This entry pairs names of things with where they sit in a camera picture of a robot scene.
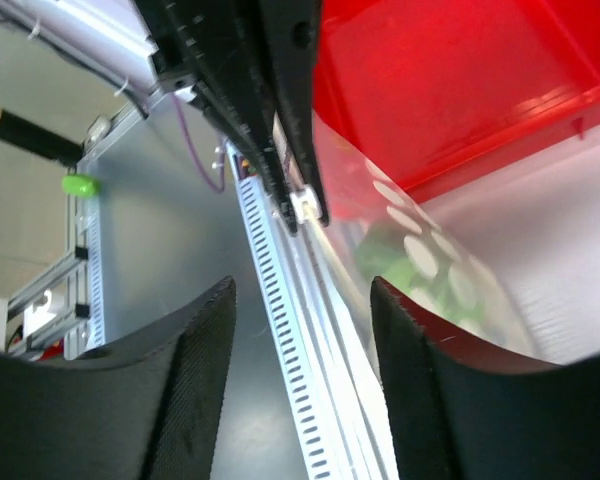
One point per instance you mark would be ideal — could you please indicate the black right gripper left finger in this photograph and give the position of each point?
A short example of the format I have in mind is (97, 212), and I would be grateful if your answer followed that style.
(146, 406)

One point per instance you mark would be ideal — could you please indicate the light green round vegetable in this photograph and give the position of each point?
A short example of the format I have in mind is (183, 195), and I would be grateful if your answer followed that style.
(453, 297)

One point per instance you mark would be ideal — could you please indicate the green bell pepper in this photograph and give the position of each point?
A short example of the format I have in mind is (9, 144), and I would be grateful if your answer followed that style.
(381, 253)

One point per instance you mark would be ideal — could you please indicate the green plastic knob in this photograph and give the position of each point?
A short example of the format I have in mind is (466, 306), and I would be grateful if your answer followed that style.
(80, 185)

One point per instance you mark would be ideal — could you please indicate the black cylindrical handle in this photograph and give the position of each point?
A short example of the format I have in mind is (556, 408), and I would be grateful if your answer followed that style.
(28, 136)

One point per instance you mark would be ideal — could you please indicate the white slotted cable duct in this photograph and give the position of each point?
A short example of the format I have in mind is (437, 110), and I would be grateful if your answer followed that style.
(285, 329)

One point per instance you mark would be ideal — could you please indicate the clear zip top bag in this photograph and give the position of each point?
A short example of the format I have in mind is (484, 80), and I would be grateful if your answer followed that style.
(359, 194)

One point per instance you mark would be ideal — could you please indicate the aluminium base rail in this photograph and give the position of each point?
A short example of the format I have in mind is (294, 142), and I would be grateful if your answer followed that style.
(335, 324)

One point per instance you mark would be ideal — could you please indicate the red plastic tray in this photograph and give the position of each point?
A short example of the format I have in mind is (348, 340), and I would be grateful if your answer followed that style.
(439, 93)

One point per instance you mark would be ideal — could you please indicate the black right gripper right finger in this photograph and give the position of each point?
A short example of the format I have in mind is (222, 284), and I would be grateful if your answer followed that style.
(460, 407)

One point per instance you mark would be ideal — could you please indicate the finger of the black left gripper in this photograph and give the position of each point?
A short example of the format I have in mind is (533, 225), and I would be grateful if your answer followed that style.
(291, 29)
(209, 47)

